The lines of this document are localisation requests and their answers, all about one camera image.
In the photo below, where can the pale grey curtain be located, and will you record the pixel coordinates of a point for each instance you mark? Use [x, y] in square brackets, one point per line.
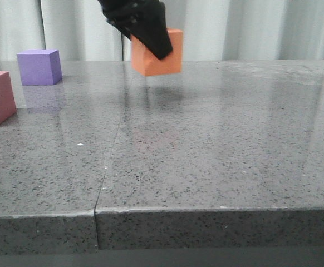
[213, 30]

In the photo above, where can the orange foam cube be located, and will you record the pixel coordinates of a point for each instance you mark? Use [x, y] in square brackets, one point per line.
[143, 61]

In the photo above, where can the purple foam cube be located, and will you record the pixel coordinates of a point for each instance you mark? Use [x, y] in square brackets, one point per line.
[39, 67]

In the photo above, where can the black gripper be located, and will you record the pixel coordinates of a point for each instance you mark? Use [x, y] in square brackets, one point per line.
[144, 20]

